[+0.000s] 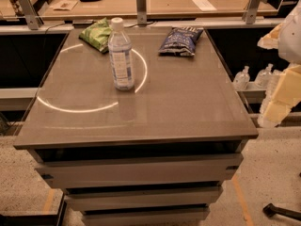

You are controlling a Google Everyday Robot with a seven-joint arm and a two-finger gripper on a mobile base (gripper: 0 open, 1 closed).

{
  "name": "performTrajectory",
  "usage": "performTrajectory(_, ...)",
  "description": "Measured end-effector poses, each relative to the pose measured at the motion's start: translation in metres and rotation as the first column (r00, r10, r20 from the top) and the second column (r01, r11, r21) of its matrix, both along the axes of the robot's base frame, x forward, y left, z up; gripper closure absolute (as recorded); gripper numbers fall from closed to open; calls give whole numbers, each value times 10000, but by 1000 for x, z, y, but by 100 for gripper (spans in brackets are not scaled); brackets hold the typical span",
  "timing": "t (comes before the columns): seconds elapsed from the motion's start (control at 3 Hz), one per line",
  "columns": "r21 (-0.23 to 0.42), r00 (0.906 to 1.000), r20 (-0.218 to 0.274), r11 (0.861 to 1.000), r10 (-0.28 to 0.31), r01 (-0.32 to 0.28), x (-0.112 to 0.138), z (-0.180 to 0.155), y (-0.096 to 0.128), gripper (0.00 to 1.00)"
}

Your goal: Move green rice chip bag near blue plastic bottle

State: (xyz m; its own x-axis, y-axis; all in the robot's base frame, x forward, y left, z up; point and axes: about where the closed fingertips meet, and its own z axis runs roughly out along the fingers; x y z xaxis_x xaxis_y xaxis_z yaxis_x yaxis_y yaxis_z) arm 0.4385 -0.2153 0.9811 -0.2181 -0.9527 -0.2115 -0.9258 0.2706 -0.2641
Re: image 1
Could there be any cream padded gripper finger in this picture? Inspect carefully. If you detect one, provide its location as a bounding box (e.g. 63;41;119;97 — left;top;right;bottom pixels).
257;24;282;49
257;65;301;128

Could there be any green rice chip bag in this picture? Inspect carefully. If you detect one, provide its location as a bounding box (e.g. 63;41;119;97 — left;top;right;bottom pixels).
79;18;112;54

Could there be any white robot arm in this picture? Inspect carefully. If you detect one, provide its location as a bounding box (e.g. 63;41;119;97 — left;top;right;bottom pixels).
258;7;301;128

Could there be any right sanitizer pump bottle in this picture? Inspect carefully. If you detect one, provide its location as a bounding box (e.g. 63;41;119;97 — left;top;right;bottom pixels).
254;63;273;89

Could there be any sanitizer pump bottle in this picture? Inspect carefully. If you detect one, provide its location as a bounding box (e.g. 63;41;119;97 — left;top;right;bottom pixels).
232;66;250;90
254;63;273;89

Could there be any left sanitizer pump bottle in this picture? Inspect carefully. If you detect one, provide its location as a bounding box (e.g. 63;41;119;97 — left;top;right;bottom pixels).
232;66;250;90

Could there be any blue chip bag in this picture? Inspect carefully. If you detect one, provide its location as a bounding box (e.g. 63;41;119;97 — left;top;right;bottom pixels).
158;26;203;57

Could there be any clear plastic water bottle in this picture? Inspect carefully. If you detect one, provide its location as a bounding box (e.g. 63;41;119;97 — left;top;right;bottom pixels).
108;17;135;90

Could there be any white paper sheet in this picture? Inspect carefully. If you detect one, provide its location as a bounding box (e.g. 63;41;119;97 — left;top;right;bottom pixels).
192;0;216;11

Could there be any black chair base leg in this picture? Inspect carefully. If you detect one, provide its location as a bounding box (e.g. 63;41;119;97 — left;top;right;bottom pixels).
262;203;301;221

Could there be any grey drawer cabinet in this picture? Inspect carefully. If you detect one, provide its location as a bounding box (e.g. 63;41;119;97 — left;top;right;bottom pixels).
15;27;258;226

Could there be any printed paper card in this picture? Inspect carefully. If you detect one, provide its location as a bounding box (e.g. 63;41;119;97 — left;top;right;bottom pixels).
52;0;77;11

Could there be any metal bracket centre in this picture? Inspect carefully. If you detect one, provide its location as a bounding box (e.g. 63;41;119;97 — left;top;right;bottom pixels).
136;0;147;26

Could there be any metal bracket left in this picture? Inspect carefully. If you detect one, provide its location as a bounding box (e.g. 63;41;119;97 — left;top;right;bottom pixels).
18;0;43;30

